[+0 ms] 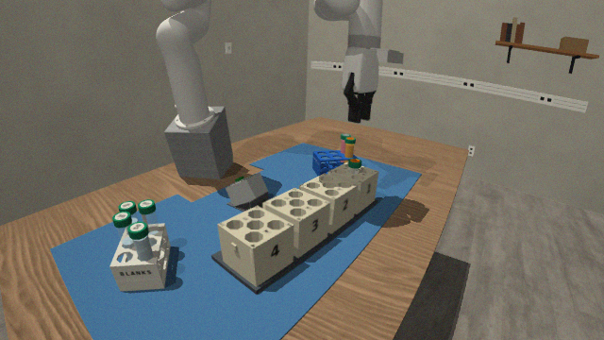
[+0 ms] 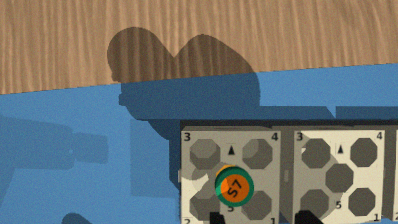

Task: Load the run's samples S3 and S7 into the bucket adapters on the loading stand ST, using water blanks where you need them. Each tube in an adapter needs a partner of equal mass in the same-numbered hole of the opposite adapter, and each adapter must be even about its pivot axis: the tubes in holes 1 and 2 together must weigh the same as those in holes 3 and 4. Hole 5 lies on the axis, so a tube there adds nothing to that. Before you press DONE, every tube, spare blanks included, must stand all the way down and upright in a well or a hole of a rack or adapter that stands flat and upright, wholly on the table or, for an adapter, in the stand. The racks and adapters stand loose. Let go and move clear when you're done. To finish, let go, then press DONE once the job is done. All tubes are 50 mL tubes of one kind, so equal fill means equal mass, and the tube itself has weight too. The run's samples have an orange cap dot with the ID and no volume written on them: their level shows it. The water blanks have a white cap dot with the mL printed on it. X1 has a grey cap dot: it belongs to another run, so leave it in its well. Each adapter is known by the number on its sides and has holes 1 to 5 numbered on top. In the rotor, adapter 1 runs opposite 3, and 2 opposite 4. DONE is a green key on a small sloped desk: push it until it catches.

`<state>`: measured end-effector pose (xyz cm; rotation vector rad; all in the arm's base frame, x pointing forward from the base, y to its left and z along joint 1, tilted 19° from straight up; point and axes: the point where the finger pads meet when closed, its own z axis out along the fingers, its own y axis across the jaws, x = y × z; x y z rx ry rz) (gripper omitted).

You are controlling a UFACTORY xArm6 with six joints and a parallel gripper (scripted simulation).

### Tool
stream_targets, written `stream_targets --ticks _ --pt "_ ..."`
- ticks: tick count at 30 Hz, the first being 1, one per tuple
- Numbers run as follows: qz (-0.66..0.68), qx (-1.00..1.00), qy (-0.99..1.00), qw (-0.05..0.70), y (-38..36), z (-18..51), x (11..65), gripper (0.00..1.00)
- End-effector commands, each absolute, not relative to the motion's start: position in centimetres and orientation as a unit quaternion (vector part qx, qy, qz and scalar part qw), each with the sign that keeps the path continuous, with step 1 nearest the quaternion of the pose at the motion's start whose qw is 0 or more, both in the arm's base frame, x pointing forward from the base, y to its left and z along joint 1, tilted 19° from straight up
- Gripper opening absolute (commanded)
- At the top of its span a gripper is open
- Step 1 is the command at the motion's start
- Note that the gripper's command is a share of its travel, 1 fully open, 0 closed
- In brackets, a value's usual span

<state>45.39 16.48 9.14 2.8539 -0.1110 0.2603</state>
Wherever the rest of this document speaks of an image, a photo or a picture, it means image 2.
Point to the beige bucket adapter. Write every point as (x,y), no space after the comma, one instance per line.
(212,147)
(390,171)
(348,193)

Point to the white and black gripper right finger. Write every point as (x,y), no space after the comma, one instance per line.
(306,217)

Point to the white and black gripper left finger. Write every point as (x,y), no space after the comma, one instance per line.
(216,218)

